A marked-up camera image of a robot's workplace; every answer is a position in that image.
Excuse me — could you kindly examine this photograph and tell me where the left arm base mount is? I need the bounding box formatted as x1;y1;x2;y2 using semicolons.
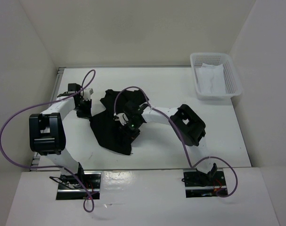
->
49;171;101;200

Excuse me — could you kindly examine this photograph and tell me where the white folded cloth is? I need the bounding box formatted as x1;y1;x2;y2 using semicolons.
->
195;63;226;96

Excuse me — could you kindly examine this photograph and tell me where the black pleated skirt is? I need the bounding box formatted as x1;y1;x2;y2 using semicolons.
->
90;89;147;155

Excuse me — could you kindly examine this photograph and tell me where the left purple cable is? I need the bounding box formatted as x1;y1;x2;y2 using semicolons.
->
0;69;100;212

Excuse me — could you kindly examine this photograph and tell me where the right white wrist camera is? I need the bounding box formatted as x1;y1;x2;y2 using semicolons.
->
114;113;129;125

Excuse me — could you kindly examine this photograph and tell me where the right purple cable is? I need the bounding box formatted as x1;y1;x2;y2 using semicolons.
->
114;86;239;198

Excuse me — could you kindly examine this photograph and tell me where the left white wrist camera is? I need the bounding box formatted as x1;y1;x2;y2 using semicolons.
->
82;88;93;101

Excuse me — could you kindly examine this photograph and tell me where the white plastic lattice basket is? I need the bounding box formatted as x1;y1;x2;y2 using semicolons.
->
190;53;243;100

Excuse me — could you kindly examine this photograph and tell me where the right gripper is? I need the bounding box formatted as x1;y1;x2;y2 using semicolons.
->
120;119;143;146

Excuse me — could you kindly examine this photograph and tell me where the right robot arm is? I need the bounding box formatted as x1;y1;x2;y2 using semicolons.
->
114;101;206;167

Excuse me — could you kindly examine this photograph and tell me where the purple cable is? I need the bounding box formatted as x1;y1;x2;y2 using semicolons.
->
114;86;239;198
0;69;100;212

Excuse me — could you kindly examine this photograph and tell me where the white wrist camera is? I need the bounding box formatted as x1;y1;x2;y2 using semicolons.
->
82;88;93;101
114;113;129;125

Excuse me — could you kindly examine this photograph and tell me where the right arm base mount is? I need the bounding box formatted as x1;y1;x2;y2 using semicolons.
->
181;170;228;198

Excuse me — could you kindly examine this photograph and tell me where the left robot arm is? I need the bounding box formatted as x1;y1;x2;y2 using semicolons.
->
29;83;93;188

